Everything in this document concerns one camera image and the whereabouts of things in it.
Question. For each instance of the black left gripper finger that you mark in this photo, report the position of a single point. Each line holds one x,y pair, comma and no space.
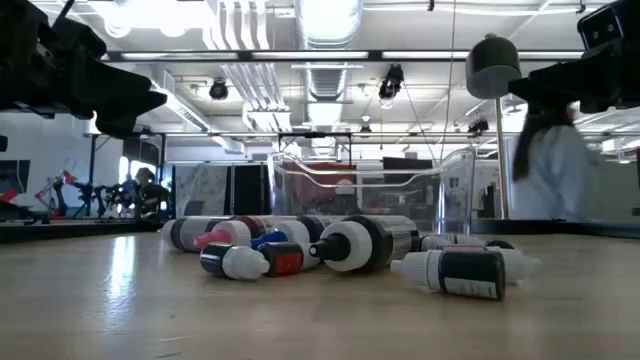
130,92
117,122

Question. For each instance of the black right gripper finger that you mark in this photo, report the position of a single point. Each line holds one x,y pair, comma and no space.
550,85

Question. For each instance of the large dark teal dye bottle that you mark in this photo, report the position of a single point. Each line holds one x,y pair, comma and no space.
190,232

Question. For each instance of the clear plastic bin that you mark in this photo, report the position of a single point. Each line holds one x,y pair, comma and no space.
452,190

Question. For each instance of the large pink dye bottle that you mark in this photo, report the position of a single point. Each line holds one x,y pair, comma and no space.
232,232

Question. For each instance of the small navy dye bottle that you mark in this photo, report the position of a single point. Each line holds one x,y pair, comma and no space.
240,262

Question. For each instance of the small teal dye bottle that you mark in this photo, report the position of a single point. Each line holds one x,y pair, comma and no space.
432,243

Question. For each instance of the large blue dye bottle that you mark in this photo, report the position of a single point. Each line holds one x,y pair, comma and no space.
292,231

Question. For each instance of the large black dye bottle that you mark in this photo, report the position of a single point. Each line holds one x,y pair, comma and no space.
380,242

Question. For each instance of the black background robot arm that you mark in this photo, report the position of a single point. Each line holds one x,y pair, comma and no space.
90,192

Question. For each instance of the black desk lamp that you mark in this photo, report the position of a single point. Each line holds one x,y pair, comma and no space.
492,65

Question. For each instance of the red articulated desk lamp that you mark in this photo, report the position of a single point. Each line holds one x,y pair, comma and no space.
69,176

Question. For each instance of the person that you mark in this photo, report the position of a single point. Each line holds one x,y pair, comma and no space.
150,192
555,170

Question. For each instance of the black ceiling spotlight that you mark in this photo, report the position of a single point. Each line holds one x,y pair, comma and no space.
218,90
477,125

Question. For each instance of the marbled partition panel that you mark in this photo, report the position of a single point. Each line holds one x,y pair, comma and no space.
200,192

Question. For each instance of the grey chair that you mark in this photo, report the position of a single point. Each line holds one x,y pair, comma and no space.
193,210

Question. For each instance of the black overhead beam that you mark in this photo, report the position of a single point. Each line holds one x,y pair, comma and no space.
240,55

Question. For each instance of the grey-green partition panel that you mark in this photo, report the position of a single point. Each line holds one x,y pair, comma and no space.
620,192

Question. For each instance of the black partition panel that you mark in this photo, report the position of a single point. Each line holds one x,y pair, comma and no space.
248,190

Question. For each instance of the small dark green dye bottle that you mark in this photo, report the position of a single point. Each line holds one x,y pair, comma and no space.
470,272

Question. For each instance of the small red dye bottle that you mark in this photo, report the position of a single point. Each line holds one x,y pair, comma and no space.
287,260

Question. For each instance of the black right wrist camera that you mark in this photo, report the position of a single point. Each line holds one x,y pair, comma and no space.
607,25

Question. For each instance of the black background rig frame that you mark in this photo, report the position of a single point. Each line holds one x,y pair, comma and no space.
162,175

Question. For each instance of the dark wall monitor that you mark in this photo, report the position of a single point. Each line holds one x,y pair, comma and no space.
12,177

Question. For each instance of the black aluminium table frame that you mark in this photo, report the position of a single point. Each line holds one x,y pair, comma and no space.
75,231

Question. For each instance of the black hanging camera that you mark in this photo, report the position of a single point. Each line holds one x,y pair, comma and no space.
392,82

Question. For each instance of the silver ventilation duct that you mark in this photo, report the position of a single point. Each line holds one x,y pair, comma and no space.
327,30

